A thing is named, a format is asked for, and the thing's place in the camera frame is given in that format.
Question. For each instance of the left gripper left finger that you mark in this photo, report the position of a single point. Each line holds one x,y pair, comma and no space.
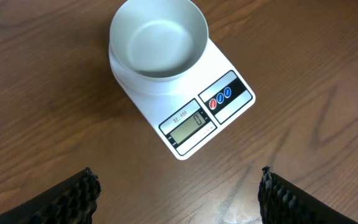
72,201

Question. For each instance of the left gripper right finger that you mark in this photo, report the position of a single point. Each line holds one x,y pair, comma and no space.
281,202

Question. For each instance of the white digital kitchen scale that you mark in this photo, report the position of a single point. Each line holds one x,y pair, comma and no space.
190,110

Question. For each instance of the grey round bowl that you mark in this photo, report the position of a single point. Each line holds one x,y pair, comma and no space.
158,38

